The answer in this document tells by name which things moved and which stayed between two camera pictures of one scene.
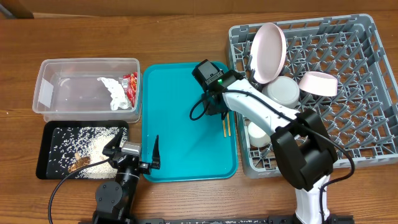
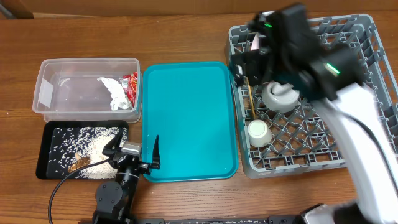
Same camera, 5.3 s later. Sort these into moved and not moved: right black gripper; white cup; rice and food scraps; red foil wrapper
Moved: right black gripper
Not moved: rice and food scraps; red foil wrapper; white cup
